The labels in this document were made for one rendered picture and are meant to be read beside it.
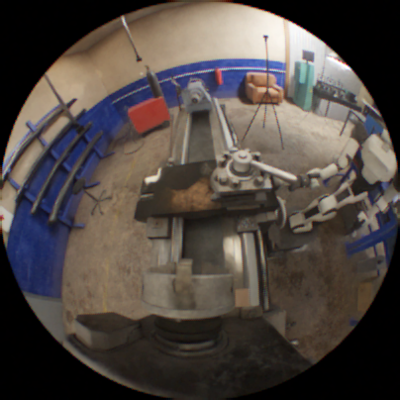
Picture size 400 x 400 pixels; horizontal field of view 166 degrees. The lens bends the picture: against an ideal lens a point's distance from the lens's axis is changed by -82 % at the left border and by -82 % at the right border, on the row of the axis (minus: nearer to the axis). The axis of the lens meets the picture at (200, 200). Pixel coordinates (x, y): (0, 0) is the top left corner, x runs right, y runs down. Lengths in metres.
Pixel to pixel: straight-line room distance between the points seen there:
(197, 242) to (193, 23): 4.77
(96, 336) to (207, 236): 0.70
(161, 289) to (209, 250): 0.52
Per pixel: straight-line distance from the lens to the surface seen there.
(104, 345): 0.36
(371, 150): 1.06
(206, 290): 0.29
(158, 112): 3.43
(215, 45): 4.59
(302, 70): 4.60
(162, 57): 4.65
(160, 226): 0.71
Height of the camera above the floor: 1.48
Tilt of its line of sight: 57 degrees down
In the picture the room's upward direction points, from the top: 21 degrees counter-clockwise
